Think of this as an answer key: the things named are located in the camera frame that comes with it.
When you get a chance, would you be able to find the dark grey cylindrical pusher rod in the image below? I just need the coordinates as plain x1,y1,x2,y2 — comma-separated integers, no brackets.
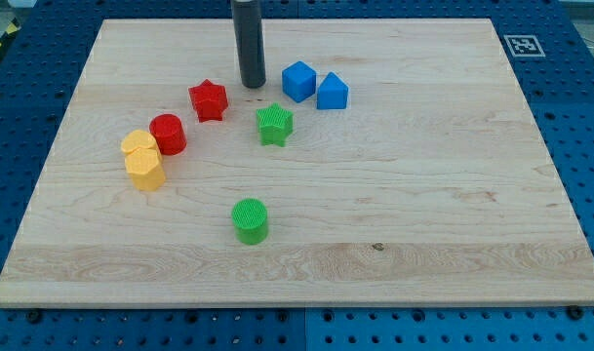
230,0,266,89

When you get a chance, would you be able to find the red star block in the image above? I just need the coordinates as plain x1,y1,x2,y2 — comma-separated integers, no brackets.
188,79,228,123

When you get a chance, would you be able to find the green star block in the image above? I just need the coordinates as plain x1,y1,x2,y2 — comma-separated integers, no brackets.
256,102,293,147

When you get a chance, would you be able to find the blue cube block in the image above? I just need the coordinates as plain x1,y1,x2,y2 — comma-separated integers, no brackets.
282,60,317,102

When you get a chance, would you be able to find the blue triangular prism block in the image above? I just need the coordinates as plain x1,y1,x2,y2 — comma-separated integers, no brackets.
316,72,349,110

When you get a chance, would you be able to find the red cylinder block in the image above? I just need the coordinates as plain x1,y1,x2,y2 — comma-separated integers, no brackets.
149,114,187,155

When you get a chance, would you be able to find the yellow hexagon block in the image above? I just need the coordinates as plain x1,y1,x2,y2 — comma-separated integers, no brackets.
125,148,166,191

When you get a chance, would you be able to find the light wooden board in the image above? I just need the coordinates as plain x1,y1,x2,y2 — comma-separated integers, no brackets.
0,19,594,309

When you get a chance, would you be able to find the green cylinder block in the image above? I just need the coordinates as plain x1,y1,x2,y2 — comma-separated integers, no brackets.
231,198,268,245

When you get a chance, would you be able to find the white fiducial marker tag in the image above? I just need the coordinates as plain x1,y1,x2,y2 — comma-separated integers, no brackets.
503,34,545,58

